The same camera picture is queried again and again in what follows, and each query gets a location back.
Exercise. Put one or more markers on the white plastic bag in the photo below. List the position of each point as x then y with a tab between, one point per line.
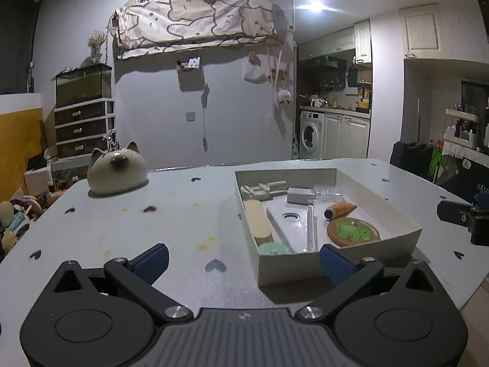
256	73

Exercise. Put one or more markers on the white charger adapter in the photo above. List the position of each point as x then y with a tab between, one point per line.
300	196

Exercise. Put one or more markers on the white drawer cabinet dark drawers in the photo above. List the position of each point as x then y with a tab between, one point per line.
84	128

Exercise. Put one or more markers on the glass fish tank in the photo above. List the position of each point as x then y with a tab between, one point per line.
84	86

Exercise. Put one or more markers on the black bag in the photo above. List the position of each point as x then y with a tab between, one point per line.
36	161

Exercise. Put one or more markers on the printed blanket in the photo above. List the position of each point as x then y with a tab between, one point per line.
191	19

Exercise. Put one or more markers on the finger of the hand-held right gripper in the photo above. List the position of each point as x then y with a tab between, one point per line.
454	213

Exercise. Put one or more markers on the white pole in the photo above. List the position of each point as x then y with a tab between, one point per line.
418	122

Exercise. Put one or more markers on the grey plastic clamp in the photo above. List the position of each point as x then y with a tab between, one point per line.
263	190

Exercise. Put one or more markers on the dried flower bouquet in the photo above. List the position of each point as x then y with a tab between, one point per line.
97	46

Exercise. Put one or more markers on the light wooden oval board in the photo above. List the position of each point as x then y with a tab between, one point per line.
256	221

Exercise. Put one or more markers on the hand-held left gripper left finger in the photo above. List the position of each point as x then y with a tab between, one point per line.
151	262

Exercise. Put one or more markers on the white storage box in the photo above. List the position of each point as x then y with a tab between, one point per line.
37	179

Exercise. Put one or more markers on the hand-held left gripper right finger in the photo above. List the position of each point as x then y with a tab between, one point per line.
336	263

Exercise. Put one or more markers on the dark cloth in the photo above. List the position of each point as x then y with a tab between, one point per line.
410	160

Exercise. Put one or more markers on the dark window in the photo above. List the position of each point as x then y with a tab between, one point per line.
17	38

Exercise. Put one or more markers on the white wall cabinets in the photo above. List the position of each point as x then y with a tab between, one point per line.
336	42

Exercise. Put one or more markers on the shelf with bottles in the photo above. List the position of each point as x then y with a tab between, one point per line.
468	126

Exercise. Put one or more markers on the green round tape measure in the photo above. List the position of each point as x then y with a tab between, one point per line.
273	248

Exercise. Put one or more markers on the yellow container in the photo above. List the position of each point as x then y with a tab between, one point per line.
363	103

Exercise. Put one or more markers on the round ceiling light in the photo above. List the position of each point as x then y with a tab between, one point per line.
315	6

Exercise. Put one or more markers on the white kettle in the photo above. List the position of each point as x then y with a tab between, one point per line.
318	103

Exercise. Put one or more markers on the pile of soft toys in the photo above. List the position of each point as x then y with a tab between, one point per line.
21	218

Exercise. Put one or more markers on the teal hanging bag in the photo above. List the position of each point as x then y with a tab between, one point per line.
352	76

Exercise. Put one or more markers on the round cork coaster green animal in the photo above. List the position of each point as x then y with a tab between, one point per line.
353	232

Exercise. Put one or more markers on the spice rack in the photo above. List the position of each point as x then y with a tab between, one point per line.
331	85

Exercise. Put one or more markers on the white base cabinet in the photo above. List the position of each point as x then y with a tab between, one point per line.
347	135

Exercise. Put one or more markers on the clear plastic case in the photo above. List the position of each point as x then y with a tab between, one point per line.
326	193

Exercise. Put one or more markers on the cream cat-shaped ceramic pot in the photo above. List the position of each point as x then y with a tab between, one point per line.
116	174

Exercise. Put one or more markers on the white sheep plush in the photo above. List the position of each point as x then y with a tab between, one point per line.
284	96

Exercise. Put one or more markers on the silver metal ornament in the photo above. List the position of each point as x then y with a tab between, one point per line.
112	140

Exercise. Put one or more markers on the green plastic bag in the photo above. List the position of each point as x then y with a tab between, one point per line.
295	147

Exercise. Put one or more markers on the orange tube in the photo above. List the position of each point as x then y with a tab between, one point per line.
340	210

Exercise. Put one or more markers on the white cardboard box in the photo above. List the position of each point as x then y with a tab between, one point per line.
290	269

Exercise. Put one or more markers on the white wall switch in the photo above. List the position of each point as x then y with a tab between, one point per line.
190	117

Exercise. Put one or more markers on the white washing machine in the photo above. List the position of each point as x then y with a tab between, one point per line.
312	135

